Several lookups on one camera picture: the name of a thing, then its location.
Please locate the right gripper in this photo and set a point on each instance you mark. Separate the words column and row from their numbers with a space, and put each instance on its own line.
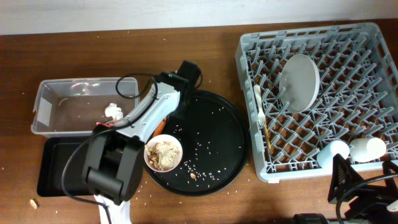
column 372, row 197

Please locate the white paper cup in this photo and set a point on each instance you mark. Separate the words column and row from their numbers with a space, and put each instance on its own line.
column 367, row 149

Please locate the light blue cup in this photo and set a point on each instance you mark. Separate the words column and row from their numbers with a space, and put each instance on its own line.
column 326, row 155

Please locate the wooden chopstick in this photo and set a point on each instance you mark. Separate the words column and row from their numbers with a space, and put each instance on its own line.
column 267, row 136

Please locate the grey plate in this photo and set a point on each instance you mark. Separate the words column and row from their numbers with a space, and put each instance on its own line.
column 301, row 82

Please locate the white plastic fork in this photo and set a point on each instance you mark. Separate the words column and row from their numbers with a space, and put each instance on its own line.
column 261, row 115

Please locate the pink bowl of food scraps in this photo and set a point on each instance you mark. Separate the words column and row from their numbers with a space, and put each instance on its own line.
column 163, row 153

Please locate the orange carrot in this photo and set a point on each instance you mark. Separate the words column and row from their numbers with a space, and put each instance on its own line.
column 160, row 128

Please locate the white napkin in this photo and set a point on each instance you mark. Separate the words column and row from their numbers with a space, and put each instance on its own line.
column 114, row 112

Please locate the red snack wrapper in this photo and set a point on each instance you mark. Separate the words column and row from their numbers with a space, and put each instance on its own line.
column 108, row 124

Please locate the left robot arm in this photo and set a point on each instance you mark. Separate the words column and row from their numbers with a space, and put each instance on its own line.
column 113, row 165

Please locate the grey dishwasher rack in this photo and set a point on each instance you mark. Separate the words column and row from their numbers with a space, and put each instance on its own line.
column 357, row 97

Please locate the round black tray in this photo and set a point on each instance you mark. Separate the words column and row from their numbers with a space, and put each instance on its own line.
column 215, row 144

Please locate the black plastic bin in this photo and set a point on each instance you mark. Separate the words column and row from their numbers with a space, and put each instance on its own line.
column 57, row 152

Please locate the clear plastic bin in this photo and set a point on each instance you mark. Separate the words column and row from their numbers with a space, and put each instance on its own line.
column 72, row 107

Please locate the nut shell left edge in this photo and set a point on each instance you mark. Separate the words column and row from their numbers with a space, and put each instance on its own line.
column 33, row 204

